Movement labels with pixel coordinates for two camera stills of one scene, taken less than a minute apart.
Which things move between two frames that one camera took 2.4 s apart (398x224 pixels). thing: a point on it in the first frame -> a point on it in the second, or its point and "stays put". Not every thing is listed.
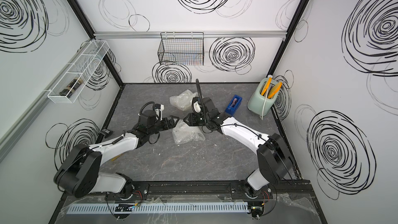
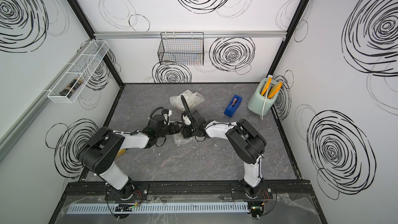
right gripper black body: [202, 120] -> [190, 131]
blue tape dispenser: [233, 105] stays put
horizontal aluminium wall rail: [190, 34] stays put
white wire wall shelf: [72, 85] stays put
